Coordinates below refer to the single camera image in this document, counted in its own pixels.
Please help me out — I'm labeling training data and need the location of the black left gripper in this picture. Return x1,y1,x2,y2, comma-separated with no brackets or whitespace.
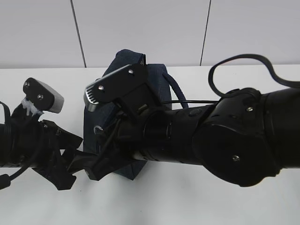
9,103,83,190

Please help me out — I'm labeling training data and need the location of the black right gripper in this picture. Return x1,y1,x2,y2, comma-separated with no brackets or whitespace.
84,110,146,180

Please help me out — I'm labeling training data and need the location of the dark blue lunch bag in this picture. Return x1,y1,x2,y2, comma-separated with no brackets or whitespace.
83,49,186,180

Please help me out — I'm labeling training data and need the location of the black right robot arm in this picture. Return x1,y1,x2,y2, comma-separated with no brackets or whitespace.
85,88,300,187

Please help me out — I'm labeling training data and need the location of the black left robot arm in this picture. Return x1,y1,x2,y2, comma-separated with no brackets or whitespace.
0,103,83,190

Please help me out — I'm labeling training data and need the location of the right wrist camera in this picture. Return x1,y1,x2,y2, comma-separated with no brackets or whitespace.
84,64,162,121

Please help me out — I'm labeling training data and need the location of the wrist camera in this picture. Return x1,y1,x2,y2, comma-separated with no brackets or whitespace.
84,64,162,121
23,77,64,113

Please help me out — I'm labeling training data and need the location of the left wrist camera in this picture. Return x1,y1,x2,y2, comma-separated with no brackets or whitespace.
23,77,64,113

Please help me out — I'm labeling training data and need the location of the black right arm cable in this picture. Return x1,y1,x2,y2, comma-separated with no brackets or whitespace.
161,53,300,105

